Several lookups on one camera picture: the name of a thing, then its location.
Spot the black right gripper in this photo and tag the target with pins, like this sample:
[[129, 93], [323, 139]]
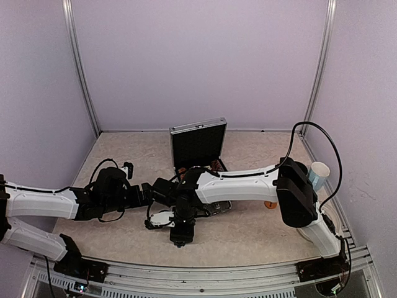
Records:
[[185, 236]]

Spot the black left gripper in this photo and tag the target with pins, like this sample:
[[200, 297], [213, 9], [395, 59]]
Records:
[[137, 200]]

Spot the aluminium poker chip case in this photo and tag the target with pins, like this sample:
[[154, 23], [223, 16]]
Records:
[[197, 144]]

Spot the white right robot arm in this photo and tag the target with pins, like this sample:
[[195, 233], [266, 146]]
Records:
[[285, 184]]

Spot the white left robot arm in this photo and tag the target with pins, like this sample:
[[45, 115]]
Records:
[[18, 201]]

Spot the dark red chip row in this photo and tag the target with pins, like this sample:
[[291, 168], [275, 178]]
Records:
[[217, 166]]

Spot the orange round button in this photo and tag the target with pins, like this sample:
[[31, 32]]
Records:
[[270, 205]]

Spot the light blue mug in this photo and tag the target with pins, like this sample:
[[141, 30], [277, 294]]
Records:
[[318, 174]]

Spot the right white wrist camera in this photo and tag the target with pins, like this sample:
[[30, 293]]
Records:
[[162, 219]]

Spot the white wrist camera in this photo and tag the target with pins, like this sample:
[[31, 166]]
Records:
[[162, 219], [128, 169]]

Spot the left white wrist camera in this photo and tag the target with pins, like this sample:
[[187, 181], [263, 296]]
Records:
[[128, 169]]

